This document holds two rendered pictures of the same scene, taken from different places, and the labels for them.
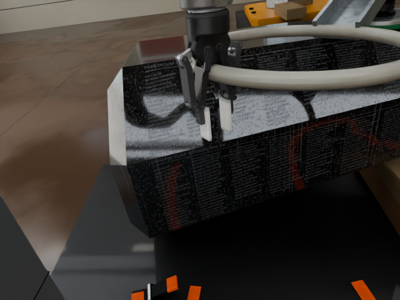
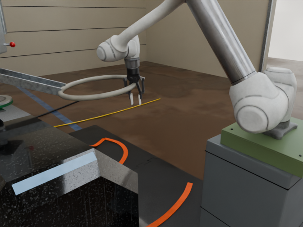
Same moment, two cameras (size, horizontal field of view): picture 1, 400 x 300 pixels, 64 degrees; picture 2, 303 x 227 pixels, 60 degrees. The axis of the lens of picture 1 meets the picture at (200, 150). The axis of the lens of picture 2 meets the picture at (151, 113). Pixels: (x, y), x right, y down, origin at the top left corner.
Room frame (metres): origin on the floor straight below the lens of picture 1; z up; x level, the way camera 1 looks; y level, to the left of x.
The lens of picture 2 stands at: (1.70, 1.03, 1.37)
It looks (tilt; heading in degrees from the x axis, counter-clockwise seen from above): 21 degrees down; 220
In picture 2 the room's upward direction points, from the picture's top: straight up
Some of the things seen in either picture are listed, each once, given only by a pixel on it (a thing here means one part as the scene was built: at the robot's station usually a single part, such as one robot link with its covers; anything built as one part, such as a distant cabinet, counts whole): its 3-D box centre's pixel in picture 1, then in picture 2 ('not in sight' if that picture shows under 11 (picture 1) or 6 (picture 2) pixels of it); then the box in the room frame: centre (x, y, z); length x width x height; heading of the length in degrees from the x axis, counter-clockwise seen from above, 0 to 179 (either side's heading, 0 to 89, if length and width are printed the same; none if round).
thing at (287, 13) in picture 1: (289, 10); not in sight; (1.75, -0.58, 0.81); 0.20 x 0.10 x 0.05; 2
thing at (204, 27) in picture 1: (209, 37); (133, 74); (0.58, -0.05, 1.02); 0.08 x 0.07 x 0.09; 120
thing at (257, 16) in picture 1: (288, 9); not in sight; (2.00, -0.65, 0.76); 0.49 x 0.49 x 0.05; 84
